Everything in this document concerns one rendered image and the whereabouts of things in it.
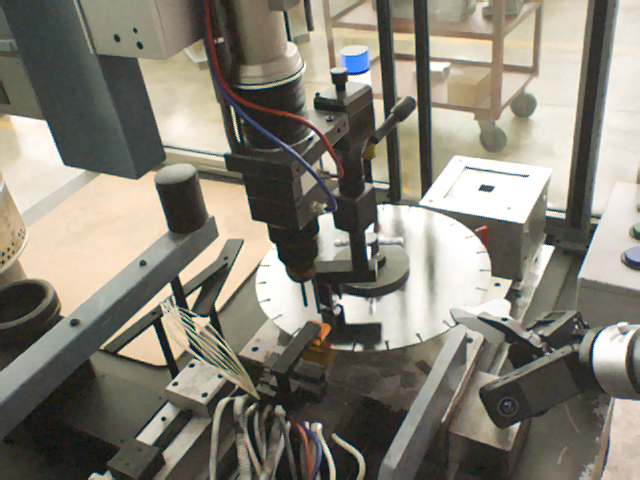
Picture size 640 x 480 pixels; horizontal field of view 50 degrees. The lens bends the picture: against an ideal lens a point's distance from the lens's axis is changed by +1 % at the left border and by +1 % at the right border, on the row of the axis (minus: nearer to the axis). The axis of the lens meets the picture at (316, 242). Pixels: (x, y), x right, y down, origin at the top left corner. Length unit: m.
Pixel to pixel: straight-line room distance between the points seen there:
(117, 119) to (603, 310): 0.72
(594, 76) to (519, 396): 0.59
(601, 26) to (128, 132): 0.74
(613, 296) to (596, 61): 0.37
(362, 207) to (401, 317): 0.17
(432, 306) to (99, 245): 0.86
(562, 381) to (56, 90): 0.60
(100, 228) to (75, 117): 0.88
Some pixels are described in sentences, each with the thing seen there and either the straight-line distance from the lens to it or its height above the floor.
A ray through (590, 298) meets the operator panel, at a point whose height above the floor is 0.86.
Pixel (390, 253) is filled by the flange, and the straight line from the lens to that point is 0.97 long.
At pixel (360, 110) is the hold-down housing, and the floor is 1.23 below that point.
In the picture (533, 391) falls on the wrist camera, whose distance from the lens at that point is 0.77.
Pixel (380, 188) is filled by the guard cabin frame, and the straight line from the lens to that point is 1.46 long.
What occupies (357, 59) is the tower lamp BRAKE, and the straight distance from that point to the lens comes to 1.12.
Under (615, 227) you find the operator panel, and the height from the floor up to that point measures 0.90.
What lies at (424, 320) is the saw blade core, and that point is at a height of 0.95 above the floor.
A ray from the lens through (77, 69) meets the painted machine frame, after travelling 0.70.
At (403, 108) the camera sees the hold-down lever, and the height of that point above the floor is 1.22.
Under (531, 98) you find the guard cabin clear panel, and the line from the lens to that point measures 1.27.
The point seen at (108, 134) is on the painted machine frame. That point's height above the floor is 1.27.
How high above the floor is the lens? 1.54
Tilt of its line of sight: 35 degrees down
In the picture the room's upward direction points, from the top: 9 degrees counter-clockwise
